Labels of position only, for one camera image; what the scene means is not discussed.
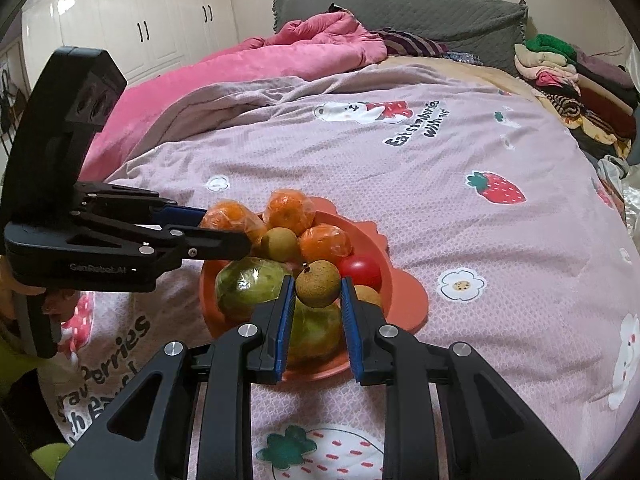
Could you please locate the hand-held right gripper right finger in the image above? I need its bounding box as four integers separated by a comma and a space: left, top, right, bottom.
340, 277, 581, 480

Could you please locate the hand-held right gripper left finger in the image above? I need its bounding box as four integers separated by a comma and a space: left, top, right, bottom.
55, 275, 297, 480

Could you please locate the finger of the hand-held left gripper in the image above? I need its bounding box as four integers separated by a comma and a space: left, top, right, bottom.
79, 211, 253, 261
75, 182, 211, 229

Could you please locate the green pear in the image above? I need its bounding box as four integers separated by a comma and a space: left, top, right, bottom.
287, 302, 351, 361
215, 257, 293, 321

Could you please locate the orange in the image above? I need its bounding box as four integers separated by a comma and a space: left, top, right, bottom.
262, 188, 317, 236
298, 224, 352, 267
200, 200, 268, 246

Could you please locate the brown longan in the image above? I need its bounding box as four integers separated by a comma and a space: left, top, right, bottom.
352, 284, 383, 313
295, 260, 342, 308
260, 227, 299, 263

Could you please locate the orange plastic plate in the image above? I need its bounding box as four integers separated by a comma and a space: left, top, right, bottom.
199, 195, 430, 380

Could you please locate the red tomato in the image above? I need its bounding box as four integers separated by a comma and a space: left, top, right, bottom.
336, 254, 383, 291

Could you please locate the person's left forearm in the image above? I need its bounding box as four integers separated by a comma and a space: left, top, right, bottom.
0, 330, 71, 480

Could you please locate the person's left hand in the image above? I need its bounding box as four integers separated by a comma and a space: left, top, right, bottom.
42, 290, 77, 328

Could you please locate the dark hanging bag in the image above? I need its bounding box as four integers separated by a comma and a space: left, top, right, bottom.
0, 67, 26, 136

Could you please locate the white wardrobe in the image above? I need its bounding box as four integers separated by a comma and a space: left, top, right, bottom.
20, 0, 236, 91

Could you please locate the pink duvet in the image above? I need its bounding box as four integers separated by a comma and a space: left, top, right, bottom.
80, 11, 388, 181

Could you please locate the beige bed sheet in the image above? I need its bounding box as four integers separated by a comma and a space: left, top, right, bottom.
380, 55, 546, 96

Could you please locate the dark striped cloth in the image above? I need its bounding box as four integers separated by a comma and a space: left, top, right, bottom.
372, 29, 451, 57

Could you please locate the white plastic bag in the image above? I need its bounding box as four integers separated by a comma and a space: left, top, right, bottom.
595, 155, 632, 181

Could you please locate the grey quilted headboard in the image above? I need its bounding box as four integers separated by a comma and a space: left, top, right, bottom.
272, 0, 528, 58

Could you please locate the stack of folded clothes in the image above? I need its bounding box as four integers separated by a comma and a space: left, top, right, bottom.
514, 34, 640, 166

